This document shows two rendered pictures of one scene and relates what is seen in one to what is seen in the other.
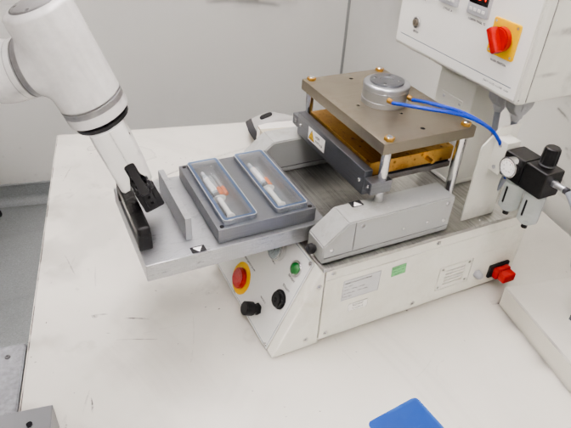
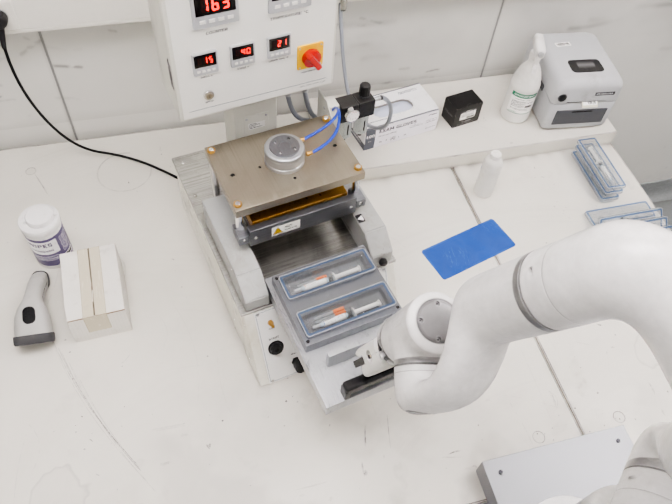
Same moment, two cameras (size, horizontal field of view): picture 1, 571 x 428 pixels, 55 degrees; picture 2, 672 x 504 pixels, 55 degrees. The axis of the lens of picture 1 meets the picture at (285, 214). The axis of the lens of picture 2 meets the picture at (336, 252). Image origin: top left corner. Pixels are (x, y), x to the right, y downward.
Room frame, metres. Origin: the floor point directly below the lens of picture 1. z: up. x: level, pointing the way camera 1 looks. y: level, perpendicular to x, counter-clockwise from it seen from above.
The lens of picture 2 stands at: (0.81, 0.75, 2.04)
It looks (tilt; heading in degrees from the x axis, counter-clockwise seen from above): 53 degrees down; 268
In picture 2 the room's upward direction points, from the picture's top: 6 degrees clockwise
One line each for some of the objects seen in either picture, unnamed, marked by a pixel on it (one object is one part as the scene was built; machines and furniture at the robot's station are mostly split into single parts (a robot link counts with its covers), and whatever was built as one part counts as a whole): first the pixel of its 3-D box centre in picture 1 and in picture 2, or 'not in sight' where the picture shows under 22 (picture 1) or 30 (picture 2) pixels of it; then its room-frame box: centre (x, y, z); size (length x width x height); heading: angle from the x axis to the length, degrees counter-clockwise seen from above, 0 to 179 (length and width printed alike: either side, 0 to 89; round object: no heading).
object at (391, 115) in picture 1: (402, 116); (287, 155); (0.89, -0.19, 1.08); 0.31 x 0.24 x 0.13; 28
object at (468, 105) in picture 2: not in sight; (462, 108); (0.44, -0.68, 0.83); 0.09 x 0.06 x 0.07; 29
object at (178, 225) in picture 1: (217, 203); (346, 319); (0.75, 0.11, 0.97); 0.30 x 0.22 x 0.08; 118
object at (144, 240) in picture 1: (132, 211); (381, 375); (0.68, 0.23, 0.99); 0.15 x 0.02 x 0.04; 28
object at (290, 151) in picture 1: (305, 145); (234, 251); (0.98, -0.03, 0.96); 0.25 x 0.05 x 0.07; 118
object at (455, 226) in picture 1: (383, 186); (278, 207); (0.91, -0.19, 0.93); 0.46 x 0.35 x 0.01; 118
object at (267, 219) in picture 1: (244, 192); (336, 296); (0.77, 0.07, 0.98); 0.20 x 0.17 x 0.03; 28
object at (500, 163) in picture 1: (522, 181); (353, 114); (0.76, -0.37, 1.05); 0.15 x 0.05 x 0.15; 28
